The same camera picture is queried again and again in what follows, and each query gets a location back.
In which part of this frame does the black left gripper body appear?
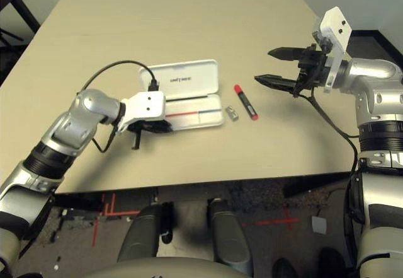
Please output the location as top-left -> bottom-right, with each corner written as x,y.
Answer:
127,120 -> 157,134

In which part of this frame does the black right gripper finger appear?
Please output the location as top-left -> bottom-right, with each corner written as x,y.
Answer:
267,47 -> 305,62
254,74 -> 298,93

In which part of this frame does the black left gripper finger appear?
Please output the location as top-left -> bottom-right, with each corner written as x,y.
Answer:
130,131 -> 142,151
154,120 -> 173,134

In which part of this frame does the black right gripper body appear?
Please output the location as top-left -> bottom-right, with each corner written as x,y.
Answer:
294,43 -> 330,98

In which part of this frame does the red black marker pen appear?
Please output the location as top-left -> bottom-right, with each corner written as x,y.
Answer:
233,84 -> 259,121

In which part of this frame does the white plastic pencil case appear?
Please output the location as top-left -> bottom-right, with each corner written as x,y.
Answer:
138,59 -> 225,131

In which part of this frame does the grey left robot leg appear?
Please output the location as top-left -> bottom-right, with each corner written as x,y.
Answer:
118,204 -> 164,263

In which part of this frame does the grey robot leg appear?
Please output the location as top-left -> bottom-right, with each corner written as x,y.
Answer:
118,204 -> 164,263
207,199 -> 253,275

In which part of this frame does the grey right robot leg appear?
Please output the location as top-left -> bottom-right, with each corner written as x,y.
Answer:
207,199 -> 253,275

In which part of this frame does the grey robot torso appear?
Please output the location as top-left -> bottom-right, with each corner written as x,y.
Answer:
84,255 -> 253,278

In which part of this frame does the grey square floor patch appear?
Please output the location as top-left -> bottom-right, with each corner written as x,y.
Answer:
311,216 -> 327,235

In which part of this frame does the black tripod stand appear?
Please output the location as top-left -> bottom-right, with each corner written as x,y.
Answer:
0,28 -> 25,49

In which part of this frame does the black framed side table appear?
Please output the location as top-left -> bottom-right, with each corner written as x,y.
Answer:
0,0 -> 42,35

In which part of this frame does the black shoe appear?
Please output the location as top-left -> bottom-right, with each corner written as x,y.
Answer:
319,246 -> 347,278
273,257 -> 298,278

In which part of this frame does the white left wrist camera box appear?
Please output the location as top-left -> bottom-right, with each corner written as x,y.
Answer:
115,91 -> 167,134

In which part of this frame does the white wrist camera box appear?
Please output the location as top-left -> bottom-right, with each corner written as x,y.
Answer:
115,91 -> 167,134
311,6 -> 353,93

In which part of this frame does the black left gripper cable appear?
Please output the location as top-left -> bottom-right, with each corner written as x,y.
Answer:
93,122 -> 116,154

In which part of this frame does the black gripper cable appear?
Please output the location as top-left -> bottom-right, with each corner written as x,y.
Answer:
295,87 -> 361,178
93,122 -> 116,154

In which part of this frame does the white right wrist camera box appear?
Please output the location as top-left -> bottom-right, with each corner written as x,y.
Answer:
311,6 -> 353,93

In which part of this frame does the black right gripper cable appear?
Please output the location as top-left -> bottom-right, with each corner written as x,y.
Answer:
295,87 -> 361,178

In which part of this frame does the black left camera cable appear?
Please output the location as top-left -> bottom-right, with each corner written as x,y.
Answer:
82,59 -> 159,98

